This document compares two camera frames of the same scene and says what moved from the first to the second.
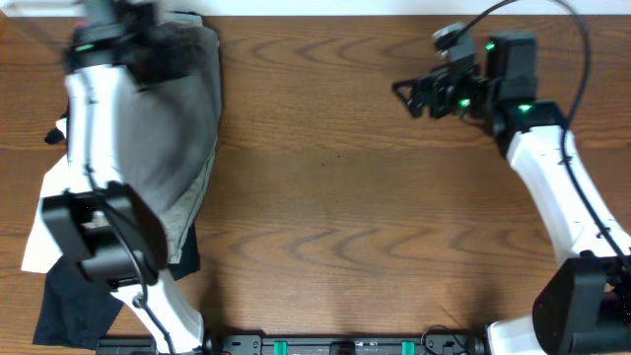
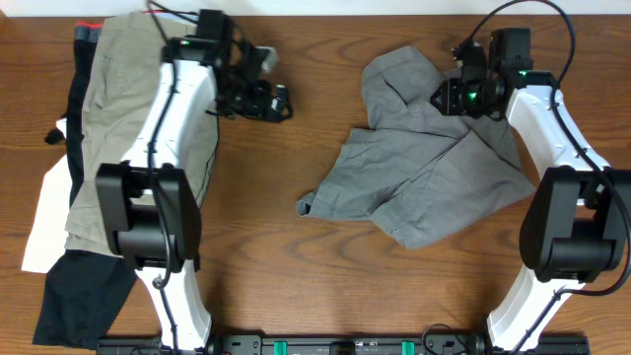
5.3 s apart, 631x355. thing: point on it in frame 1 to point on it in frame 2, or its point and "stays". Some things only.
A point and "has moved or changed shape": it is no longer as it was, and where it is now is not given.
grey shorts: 166,125 has moved or changed shape
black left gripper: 182,50 to 254,107
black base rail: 322,344 stays
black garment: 76,313 stays
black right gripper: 442,79 stays
